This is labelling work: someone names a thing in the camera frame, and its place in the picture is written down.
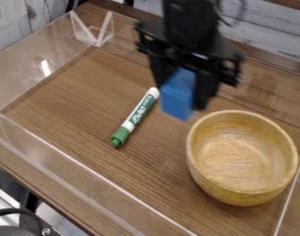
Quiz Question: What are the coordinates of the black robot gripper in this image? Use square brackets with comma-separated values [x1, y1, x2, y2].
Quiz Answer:
[135, 0, 244, 110]

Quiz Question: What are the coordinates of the blue rectangular block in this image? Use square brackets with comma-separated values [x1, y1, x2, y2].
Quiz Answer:
[160, 68, 196, 121]

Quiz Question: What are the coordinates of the brown wooden bowl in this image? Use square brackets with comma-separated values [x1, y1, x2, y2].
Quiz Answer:
[187, 110, 299, 207]

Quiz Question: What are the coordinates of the green dry erase marker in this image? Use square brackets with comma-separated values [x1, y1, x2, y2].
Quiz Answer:
[111, 88, 160, 148]

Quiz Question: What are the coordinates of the clear acrylic corner bracket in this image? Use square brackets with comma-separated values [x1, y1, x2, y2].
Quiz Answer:
[70, 11, 115, 48]

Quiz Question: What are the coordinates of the clear acrylic barrier wall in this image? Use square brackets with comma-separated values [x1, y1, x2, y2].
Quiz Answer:
[0, 113, 197, 236]

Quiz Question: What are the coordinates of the black cable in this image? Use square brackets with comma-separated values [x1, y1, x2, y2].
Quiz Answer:
[0, 207, 40, 236]

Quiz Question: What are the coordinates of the black metal table bracket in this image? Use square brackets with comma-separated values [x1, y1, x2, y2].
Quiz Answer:
[20, 208, 61, 236]

